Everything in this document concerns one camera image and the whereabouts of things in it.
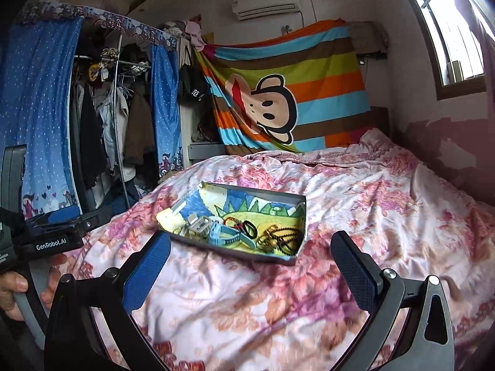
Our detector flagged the dark cord necklace gold beads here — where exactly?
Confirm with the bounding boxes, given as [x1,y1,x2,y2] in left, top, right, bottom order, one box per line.
[257,224,304,258]

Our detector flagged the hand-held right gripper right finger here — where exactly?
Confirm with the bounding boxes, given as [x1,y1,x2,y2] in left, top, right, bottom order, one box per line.
[329,230,456,371]

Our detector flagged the dark clothing pile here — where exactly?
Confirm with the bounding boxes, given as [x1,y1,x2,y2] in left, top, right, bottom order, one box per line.
[191,118,219,143]

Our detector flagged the row of hanging clothes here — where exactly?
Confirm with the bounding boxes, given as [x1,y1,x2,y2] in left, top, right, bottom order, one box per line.
[71,46,159,209]

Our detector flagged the striped monkey print blanket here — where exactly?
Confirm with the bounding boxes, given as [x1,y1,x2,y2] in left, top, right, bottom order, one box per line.
[193,19,374,155]

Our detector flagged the grey tray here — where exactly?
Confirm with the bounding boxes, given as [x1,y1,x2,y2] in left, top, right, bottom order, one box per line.
[157,181,308,267]

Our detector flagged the pink hanging cloth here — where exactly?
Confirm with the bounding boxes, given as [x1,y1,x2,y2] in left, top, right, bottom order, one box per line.
[183,17,205,51]

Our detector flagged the floral wardrobe valance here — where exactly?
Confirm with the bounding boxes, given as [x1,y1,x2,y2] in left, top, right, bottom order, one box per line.
[17,2,182,53]

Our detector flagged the pink floral blanket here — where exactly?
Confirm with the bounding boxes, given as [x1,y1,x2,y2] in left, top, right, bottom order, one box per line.
[58,127,495,371]

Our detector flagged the silver metal clip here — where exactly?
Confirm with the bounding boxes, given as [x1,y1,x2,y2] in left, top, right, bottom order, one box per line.
[186,216,213,236]

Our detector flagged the blue dotted curtain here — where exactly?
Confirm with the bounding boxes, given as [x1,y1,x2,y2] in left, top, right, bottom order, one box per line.
[150,44,185,180]
[8,15,84,221]

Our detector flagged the wooden headboard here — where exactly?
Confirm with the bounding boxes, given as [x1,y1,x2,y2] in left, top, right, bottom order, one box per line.
[369,106,391,140]

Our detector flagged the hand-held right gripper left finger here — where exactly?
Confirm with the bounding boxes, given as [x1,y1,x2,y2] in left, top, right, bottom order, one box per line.
[44,231,173,371]

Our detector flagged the white air conditioner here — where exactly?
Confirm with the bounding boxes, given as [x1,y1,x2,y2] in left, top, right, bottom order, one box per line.
[231,0,302,22]

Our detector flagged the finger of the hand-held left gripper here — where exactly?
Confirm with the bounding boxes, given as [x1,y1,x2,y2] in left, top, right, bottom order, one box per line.
[25,205,83,228]
[75,205,114,238]

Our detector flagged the window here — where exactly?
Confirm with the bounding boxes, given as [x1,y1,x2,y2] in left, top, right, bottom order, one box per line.
[394,0,495,101]

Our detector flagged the blue wrist watch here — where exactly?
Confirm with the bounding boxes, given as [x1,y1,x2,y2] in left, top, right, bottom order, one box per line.
[201,220,258,250]

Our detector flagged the painted paper sheet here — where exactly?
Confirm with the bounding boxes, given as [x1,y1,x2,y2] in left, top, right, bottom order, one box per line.
[158,185,306,258]

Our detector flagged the person's left hand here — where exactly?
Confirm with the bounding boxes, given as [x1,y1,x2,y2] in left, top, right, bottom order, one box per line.
[0,254,68,322]

